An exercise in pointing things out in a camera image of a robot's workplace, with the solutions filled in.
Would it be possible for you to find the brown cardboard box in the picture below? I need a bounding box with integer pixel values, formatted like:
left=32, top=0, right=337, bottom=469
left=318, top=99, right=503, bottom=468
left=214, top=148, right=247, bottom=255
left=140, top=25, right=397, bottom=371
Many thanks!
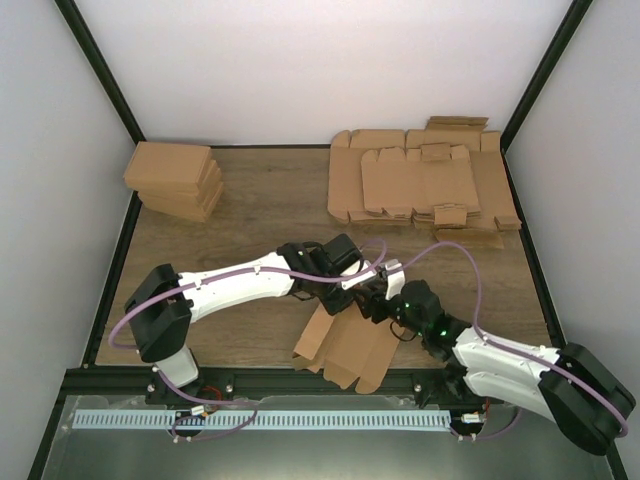
left=292, top=305, right=399, bottom=394

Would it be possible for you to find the bottom folded cardboard box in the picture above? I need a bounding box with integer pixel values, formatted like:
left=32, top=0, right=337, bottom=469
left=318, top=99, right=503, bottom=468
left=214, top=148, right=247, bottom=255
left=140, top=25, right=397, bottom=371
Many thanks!
left=138, top=186, right=224, bottom=222

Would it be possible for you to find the pile of flat cardboard blanks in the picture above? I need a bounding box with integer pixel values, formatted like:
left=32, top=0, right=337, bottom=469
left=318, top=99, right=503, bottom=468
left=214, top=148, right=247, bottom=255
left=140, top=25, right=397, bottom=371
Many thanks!
left=327, top=116, right=522, bottom=248

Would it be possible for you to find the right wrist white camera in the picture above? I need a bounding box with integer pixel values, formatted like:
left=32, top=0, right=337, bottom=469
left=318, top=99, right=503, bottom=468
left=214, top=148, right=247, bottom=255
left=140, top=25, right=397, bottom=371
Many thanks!
left=379, top=259, right=405, bottom=301

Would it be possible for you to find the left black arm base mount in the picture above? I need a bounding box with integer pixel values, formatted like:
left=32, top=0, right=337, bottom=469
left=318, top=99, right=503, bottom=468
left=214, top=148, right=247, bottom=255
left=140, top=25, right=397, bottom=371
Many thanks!
left=146, top=367, right=257, bottom=408

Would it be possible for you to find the folded cardboard box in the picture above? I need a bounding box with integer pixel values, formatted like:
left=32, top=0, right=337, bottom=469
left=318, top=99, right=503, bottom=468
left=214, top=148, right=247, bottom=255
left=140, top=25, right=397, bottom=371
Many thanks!
left=138, top=181, right=223, bottom=210
left=124, top=142, right=212, bottom=193
left=139, top=167, right=221, bottom=204
left=134, top=160, right=220, bottom=197
left=138, top=186, right=224, bottom=222

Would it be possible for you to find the black corner frame post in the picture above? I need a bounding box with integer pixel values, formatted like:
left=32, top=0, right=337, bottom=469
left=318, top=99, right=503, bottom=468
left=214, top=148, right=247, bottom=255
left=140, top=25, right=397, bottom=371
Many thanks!
left=54, top=0, right=146, bottom=143
left=501, top=0, right=593, bottom=152

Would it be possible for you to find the left black corner frame post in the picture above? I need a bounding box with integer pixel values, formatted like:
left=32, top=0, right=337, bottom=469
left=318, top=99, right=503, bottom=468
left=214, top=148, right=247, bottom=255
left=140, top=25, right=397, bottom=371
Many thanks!
left=54, top=0, right=146, bottom=143

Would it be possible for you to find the black aluminium frame rail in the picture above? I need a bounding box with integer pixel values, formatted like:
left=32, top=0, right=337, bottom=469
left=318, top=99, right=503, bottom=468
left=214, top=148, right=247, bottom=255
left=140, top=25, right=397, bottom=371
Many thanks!
left=64, top=366, right=591, bottom=401

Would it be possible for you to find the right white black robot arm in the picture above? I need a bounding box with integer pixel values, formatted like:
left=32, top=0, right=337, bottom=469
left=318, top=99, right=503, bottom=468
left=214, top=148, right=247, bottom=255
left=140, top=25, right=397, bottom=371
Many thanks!
left=352, top=280, right=636, bottom=456

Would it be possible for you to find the light blue slotted cable duct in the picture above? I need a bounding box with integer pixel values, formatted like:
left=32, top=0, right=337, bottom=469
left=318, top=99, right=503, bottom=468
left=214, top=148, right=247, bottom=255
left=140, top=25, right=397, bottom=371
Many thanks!
left=71, top=409, right=451, bottom=432

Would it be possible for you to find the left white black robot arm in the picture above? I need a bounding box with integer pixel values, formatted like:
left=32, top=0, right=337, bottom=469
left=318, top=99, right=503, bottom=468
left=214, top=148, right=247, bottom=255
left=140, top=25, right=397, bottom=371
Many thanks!
left=125, top=234, right=375, bottom=404

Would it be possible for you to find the top folded cardboard box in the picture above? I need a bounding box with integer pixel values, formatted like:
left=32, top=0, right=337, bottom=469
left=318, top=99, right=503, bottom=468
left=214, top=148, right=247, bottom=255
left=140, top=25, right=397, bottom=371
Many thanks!
left=124, top=142, right=212, bottom=193

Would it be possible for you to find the right black corner frame post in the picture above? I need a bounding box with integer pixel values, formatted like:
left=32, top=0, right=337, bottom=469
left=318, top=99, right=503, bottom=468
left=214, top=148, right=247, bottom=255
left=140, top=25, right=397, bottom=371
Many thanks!
left=501, top=0, right=593, bottom=152

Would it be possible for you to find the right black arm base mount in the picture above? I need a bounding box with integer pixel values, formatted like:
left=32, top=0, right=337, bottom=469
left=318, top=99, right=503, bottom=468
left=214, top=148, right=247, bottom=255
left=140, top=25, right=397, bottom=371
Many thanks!
left=411, top=369, right=487, bottom=409

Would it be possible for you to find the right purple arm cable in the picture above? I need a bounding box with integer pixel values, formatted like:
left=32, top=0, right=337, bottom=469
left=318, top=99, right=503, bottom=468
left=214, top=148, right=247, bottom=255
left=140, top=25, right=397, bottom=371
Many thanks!
left=379, top=241, right=630, bottom=441

